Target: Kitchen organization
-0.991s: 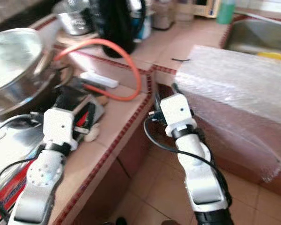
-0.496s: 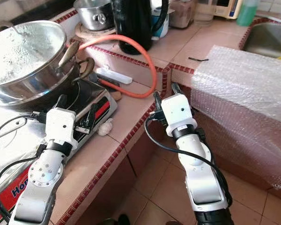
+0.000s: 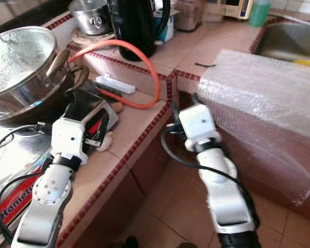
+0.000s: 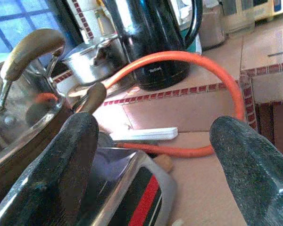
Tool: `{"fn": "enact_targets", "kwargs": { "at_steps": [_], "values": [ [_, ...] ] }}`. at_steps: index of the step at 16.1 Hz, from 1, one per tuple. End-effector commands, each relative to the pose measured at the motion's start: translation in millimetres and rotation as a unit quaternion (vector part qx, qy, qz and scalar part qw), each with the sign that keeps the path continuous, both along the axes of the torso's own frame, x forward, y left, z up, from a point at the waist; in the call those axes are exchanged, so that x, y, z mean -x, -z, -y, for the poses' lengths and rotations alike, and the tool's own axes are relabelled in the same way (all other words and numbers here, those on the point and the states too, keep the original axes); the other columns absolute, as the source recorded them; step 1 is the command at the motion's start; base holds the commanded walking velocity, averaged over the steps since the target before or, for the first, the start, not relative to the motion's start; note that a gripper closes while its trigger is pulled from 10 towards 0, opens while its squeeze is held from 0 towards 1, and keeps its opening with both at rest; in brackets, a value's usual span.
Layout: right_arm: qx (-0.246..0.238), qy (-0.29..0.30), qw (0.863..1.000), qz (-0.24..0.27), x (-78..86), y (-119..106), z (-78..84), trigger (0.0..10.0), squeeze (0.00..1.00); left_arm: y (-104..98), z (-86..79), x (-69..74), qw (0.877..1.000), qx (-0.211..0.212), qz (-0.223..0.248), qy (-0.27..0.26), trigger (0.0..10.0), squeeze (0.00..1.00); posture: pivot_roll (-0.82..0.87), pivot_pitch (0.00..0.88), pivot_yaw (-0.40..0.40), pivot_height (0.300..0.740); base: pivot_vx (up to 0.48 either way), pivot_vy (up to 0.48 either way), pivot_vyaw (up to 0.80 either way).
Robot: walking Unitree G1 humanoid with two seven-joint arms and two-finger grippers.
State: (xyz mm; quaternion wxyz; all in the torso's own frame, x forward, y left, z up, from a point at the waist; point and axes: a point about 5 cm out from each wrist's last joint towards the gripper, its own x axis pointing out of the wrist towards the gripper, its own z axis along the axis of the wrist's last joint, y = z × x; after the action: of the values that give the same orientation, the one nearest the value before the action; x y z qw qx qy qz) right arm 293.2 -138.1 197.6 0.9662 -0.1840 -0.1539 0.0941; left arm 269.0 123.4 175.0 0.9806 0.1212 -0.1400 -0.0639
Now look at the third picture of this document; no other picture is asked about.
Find green dish soap bottle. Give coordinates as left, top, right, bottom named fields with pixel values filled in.
left=248, top=0, right=272, bottom=27

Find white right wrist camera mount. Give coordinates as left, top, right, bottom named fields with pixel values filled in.
left=178, top=103, right=220, bottom=153

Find glass pan lid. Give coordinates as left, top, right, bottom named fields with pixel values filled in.
left=0, top=26, right=57, bottom=96

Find white plastic bar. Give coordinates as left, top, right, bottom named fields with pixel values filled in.
left=96, top=76, right=136, bottom=95

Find steel pan wooden handles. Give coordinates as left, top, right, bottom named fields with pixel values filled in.
left=0, top=49, right=91, bottom=127

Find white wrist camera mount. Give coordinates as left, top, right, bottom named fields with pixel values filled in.
left=178, top=103, right=220, bottom=153
left=50, top=118, right=87, bottom=162

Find round woven trivet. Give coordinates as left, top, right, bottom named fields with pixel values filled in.
left=70, top=28, right=117, bottom=50

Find black robot left foot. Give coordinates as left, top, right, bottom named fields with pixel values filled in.
left=121, top=237, right=137, bottom=248

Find black kettle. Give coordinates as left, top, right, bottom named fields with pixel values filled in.
left=107, top=0, right=171, bottom=61

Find beige water ionizer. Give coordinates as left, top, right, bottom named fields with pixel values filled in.
left=207, top=0, right=254, bottom=20

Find orange gas hose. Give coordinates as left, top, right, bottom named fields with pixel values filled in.
left=70, top=40, right=161, bottom=109

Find clear bubble wrap sheet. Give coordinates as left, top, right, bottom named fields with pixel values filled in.
left=196, top=49, right=310, bottom=207

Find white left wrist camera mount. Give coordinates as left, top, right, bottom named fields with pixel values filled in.
left=50, top=118, right=87, bottom=162

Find steel sink basin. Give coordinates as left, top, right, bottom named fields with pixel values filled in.
left=253, top=21, right=310, bottom=64

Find small steel lidded pot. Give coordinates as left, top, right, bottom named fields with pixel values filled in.
left=68, top=0, right=114, bottom=37

